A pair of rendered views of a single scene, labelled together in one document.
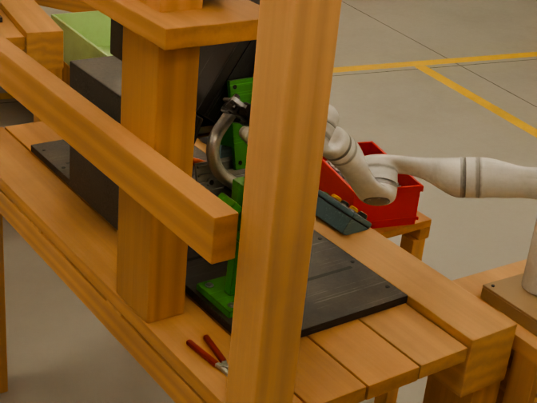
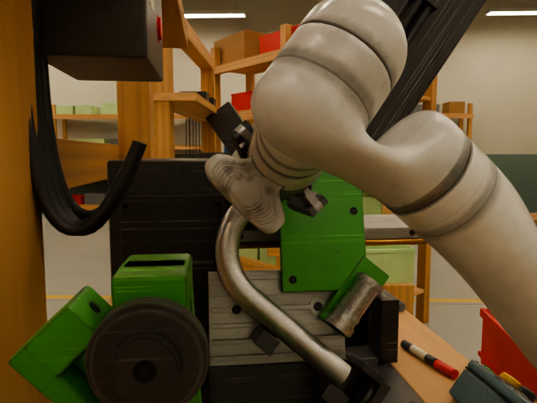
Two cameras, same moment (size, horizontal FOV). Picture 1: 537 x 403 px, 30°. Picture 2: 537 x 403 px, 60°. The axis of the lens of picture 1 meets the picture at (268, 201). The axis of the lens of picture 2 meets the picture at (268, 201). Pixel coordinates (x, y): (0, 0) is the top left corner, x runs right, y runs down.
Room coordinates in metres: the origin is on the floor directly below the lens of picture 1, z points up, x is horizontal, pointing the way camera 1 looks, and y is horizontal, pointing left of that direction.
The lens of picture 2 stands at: (1.62, -0.20, 1.25)
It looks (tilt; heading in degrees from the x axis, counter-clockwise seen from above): 6 degrees down; 31
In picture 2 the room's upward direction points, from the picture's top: straight up
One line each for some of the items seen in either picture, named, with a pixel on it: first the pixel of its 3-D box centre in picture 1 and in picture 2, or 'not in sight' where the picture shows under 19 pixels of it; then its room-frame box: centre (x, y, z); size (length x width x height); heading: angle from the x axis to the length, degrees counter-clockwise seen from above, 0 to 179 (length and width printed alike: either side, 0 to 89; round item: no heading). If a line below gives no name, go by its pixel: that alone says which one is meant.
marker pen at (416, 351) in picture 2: not in sight; (427, 357); (2.40, -0.05, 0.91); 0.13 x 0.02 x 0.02; 51
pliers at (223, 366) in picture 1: (216, 359); not in sight; (1.63, 0.07, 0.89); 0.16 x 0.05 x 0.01; 36
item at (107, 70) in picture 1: (130, 141); (181, 255); (2.24, 0.35, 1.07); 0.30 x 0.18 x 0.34; 38
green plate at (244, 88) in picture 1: (244, 117); (316, 209); (2.22, 0.08, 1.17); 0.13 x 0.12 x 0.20; 38
